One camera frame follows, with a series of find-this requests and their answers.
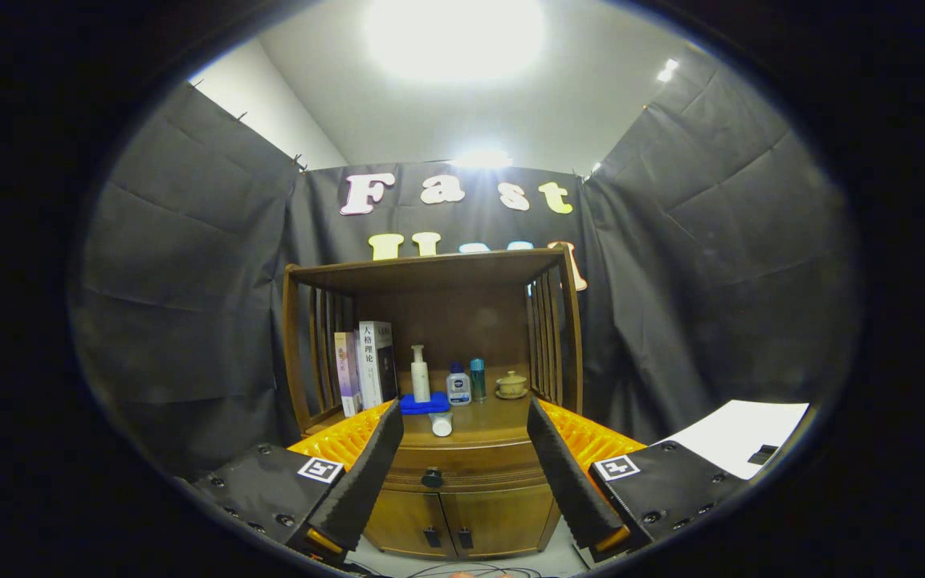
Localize brown wooden cabinet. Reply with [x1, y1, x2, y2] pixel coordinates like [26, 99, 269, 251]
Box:
[283, 245, 585, 560]

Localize brown wooden drawer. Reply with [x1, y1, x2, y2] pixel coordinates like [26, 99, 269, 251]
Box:
[386, 442, 548, 492]

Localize white and black book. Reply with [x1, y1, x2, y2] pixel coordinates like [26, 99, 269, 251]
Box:
[357, 320, 399, 410]

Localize white bottle with blue cap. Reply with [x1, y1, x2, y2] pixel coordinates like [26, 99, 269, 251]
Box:
[446, 362, 472, 406]

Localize white pump bottle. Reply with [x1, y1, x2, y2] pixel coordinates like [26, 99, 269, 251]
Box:
[410, 345, 431, 404]

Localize purple book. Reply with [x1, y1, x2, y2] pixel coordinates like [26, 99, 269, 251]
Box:
[334, 332, 363, 418]

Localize blue folded cloth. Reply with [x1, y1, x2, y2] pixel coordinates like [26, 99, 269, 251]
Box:
[399, 392, 451, 416]

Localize white table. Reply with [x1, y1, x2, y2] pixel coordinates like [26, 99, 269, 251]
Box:
[655, 400, 810, 481]

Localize wooden cabinet door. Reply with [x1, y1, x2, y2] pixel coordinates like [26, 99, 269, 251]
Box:
[362, 490, 458, 559]
[440, 483, 560, 560]

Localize black cables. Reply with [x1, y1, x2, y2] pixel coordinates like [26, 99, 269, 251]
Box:
[406, 562, 544, 578]

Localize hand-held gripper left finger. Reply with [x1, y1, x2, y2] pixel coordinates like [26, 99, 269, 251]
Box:
[189, 399, 405, 563]

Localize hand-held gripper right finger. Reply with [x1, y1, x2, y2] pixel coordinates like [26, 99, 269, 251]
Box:
[527, 397, 752, 563]

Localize large ceiling light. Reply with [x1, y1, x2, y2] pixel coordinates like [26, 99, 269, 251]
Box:
[362, 0, 548, 83]

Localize black backdrop cloth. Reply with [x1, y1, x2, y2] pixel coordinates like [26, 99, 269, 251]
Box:
[69, 80, 861, 482]

